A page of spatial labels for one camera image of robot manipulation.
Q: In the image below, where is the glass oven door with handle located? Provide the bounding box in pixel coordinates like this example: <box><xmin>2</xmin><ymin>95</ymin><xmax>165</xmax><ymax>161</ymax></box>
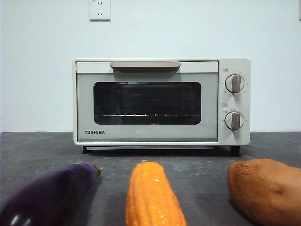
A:
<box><xmin>76</xmin><ymin>60</ymin><xmax>220</xmax><ymax>143</ymax></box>

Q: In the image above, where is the purple eggplant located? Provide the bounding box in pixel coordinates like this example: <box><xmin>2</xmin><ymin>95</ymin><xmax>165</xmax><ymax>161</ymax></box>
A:
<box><xmin>0</xmin><ymin>162</ymin><xmax>103</xmax><ymax>226</ymax></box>

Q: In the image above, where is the beige round oven knob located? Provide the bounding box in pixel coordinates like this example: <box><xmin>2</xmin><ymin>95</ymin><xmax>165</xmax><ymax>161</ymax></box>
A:
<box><xmin>224</xmin><ymin>111</ymin><xmax>245</xmax><ymax>131</ymax></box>
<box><xmin>225</xmin><ymin>73</ymin><xmax>246</xmax><ymax>94</ymax></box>

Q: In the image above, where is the cream Toshiba toaster oven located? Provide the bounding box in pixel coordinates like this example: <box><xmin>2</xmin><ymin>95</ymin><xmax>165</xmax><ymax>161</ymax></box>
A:
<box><xmin>72</xmin><ymin>57</ymin><xmax>252</xmax><ymax>157</ymax></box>

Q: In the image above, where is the orange corn cob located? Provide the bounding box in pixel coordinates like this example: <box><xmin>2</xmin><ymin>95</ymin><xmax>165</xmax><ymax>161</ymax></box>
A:
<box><xmin>125</xmin><ymin>161</ymin><xmax>189</xmax><ymax>226</ymax></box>

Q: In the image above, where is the brown sweet potato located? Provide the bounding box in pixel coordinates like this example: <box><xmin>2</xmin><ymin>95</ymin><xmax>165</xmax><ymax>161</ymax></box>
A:
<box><xmin>227</xmin><ymin>158</ymin><xmax>301</xmax><ymax>226</ymax></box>

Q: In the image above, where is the metal wire oven rack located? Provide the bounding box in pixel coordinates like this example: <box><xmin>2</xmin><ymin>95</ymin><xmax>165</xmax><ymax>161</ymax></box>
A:
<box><xmin>103</xmin><ymin>113</ymin><xmax>196</xmax><ymax>118</ymax></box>

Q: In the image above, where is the white wall socket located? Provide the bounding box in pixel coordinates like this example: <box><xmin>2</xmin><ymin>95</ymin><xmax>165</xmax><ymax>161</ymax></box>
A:
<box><xmin>89</xmin><ymin>0</ymin><xmax>111</xmax><ymax>22</ymax></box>

